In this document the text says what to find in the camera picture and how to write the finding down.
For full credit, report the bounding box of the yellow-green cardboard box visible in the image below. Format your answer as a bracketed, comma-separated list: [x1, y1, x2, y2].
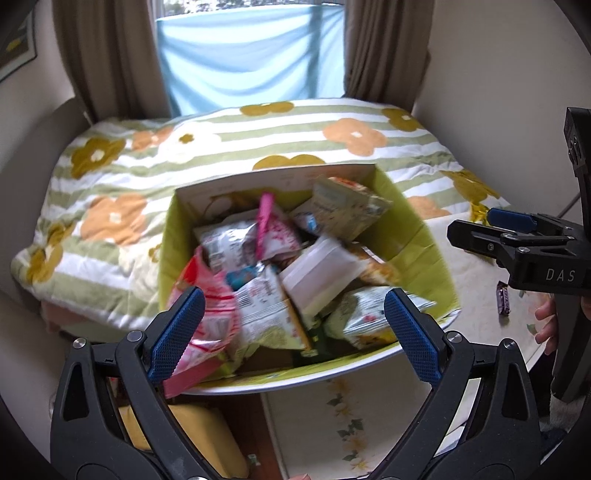
[157, 162, 462, 386]

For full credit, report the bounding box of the light blue cloth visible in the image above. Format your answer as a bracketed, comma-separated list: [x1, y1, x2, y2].
[154, 0, 347, 116]

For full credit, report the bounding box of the white cloth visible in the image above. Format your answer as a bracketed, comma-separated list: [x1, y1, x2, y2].
[538, 398, 578, 435]

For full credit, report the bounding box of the pink bedsheet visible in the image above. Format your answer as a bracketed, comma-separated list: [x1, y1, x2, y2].
[41, 300, 93, 335]

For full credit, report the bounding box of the brown curtain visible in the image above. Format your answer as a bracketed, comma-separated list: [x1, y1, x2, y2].
[51, 0, 174, 123]
[342, 0, 435, 109]

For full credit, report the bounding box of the pink snack packet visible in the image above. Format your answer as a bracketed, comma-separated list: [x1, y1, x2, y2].
[164, 247, 238, 400]

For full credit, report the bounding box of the framed wall picture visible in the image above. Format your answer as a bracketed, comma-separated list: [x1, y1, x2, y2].
[0, 7, 38, 84]

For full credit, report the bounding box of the pile of assorted snacks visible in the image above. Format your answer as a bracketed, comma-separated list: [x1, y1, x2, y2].
[191, 178, 437, 365]

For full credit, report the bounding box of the floral floor mat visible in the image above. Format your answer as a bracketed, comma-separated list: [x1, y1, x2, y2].
[261, 376, 467, 478]

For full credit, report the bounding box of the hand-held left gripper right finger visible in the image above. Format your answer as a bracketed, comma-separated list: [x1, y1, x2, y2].
[369, 287, 542, 480]

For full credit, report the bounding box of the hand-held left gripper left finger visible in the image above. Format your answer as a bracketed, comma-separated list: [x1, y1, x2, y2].
[50, 286, 218, 480]

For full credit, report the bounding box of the floral striped blanket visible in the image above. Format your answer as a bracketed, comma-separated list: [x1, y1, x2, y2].
[10, 99, 513, 330]

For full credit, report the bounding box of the grey newsprint snack bag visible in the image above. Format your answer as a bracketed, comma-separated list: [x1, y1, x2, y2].
[199, 220, 259, 274]

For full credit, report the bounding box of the small purple candy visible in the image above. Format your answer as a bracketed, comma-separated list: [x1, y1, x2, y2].
[495, 281, 513, 317]

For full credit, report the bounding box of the person's right hand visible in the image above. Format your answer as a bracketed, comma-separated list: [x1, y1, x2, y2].
[536, 299, 561, 356]

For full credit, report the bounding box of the yellow cushion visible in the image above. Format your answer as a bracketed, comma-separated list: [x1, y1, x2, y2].
[117, 402, 250, 480]

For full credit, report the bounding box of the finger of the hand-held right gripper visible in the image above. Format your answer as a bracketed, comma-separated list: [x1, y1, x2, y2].
[487, 208, 539, 234]
[447, 219, 518, 266]

